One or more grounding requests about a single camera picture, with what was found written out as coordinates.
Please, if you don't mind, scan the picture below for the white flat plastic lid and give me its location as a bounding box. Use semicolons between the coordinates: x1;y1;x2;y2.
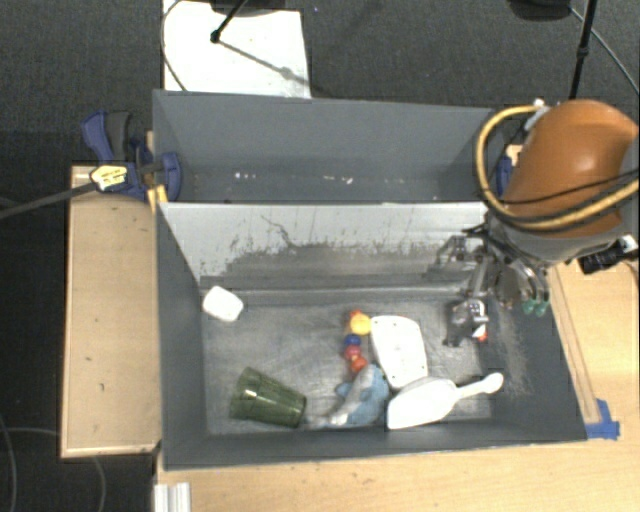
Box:
369;314;430;392

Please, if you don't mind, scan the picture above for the white plastic scoop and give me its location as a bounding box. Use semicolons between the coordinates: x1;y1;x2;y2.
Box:
385;371;505;431

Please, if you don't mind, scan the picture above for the white rounded block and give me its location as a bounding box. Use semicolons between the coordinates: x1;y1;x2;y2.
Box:
201;285;245;324

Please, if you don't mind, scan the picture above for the pale wood flat board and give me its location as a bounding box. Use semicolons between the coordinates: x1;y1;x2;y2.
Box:
60;164;164;460

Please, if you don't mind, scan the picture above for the blue and white plush toy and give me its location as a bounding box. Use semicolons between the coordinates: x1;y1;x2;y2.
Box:
319;363;391;428

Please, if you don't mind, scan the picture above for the grey metal bin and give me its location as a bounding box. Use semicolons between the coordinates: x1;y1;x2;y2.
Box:
151;88;589;472

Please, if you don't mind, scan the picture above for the black cylinder on white bracket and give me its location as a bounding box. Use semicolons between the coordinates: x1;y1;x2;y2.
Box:
578;233;639;275

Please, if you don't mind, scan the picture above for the dark grey toy animal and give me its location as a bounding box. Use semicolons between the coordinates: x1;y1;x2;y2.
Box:
442;301;489;349

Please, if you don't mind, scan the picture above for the dark green plastic cup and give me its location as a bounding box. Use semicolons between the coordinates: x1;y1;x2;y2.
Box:
228;366;307;429

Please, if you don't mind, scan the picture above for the colourful ball chain toy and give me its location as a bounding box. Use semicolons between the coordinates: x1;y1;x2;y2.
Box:
342;309;373;377

